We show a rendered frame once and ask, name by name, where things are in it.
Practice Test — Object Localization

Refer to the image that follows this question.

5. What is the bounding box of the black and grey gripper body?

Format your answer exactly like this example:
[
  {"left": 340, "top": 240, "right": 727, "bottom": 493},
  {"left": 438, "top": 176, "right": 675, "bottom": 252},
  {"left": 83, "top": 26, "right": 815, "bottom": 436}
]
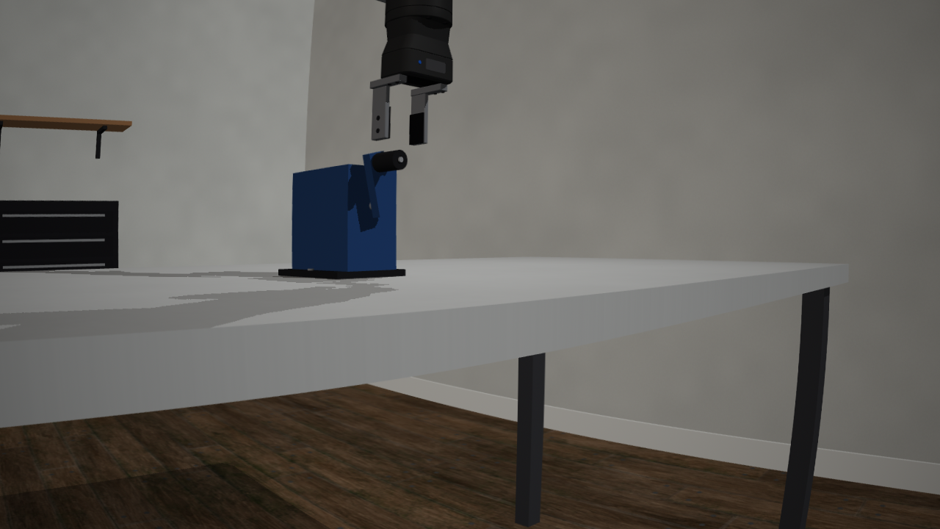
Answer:
[{"left": 377, "top": 0, "right": 452, "bottom": 87}]

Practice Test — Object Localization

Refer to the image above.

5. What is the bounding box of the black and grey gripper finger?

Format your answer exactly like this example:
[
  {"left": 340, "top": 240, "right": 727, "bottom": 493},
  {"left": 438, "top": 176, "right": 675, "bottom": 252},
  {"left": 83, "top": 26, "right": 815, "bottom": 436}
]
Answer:
[
  {"left": 409, "top": 83, "right": 447, "bottom": 145},
  {"left": 370, "top": 74, "right": 407, "bottom": 141}
]

